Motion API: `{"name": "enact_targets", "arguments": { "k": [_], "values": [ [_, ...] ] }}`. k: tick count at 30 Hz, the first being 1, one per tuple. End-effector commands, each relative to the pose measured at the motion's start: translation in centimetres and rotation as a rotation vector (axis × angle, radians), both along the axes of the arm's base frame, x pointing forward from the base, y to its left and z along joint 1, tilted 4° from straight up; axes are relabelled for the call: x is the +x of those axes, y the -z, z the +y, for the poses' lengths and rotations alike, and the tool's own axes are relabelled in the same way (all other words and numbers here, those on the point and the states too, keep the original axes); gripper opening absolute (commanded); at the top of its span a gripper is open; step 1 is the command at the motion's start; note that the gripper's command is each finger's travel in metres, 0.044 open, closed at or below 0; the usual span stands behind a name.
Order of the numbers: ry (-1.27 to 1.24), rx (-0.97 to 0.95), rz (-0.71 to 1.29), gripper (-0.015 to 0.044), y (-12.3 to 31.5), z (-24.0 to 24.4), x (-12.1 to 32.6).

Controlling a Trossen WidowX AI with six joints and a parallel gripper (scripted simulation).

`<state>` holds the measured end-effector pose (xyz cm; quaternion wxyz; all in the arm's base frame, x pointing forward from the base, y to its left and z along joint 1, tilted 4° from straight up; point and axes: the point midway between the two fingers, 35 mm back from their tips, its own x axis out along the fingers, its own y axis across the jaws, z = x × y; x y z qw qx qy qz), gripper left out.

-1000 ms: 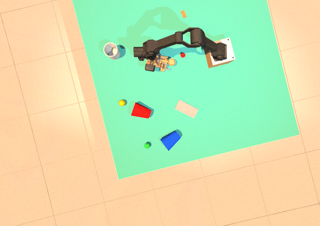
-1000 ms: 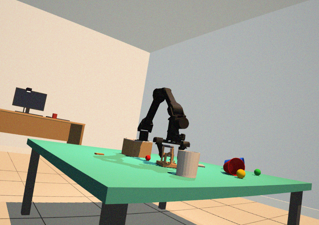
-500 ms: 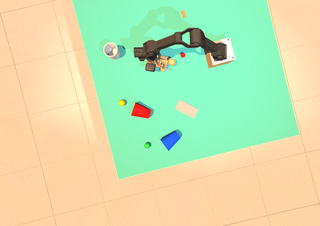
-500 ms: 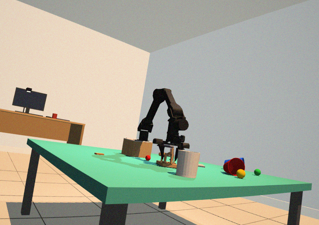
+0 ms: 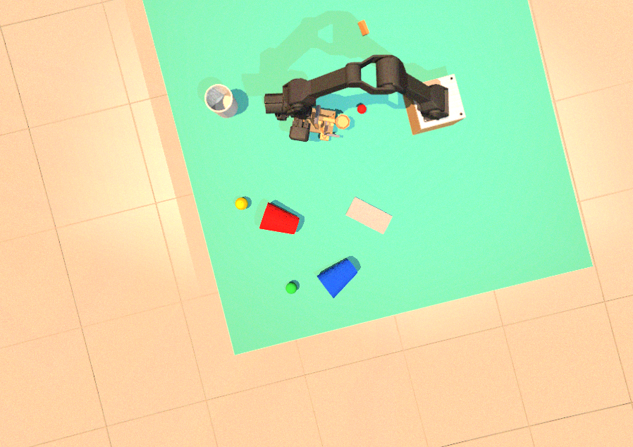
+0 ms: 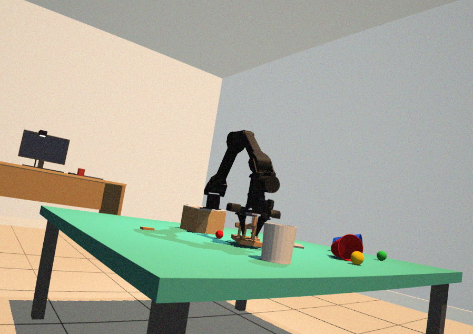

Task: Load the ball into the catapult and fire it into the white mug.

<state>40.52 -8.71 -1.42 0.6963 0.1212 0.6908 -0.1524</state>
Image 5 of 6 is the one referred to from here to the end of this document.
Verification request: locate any yellow ball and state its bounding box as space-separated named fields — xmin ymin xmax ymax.
xmin=235 ymin=197 xmax=248 ymax=210

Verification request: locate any green ball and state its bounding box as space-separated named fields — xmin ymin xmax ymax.
xmin=285 ymin=282 xmax=297 ymax=294

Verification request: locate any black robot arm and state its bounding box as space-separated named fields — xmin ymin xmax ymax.
xmin=264 ymin=54 xmax=449 ymax=123

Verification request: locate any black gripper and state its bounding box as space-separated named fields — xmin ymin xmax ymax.
xmin=289 ymin=106 xmax=312 ymax=142

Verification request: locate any red bucket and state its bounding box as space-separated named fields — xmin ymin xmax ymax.
xmin=259 ymin=202 xmax=300 ymax=234

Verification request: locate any tan cylinder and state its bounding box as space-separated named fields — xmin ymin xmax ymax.
xmin=204 ymin=84 xmax=238 ymax=118

